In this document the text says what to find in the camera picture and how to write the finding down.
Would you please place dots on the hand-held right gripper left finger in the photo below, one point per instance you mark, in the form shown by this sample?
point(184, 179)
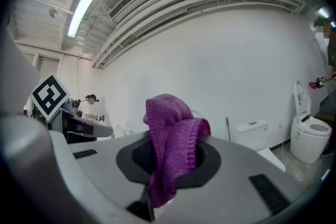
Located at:
point(105, 165)

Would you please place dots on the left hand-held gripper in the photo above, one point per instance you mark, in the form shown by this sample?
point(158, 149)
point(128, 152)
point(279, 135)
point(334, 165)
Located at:
point(50, 97)

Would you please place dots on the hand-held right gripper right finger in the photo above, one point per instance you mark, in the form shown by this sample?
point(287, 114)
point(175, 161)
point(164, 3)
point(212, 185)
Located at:
point(236, 165)

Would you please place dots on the purple cloth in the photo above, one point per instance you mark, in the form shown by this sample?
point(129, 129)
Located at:
point(173, 139)

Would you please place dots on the white closed toilet with tank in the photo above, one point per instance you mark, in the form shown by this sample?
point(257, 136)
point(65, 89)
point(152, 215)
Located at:
point(252, 133)

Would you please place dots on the white smart toilet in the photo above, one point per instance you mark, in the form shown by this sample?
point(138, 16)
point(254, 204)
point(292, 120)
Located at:
point(307, 144)

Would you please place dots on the long ceiling light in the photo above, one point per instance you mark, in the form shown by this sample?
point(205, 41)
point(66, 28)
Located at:
point(82, 11)
point(324, 11)

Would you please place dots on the round ceiling sensor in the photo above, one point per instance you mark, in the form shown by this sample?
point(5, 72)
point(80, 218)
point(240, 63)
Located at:
point(53, 12)

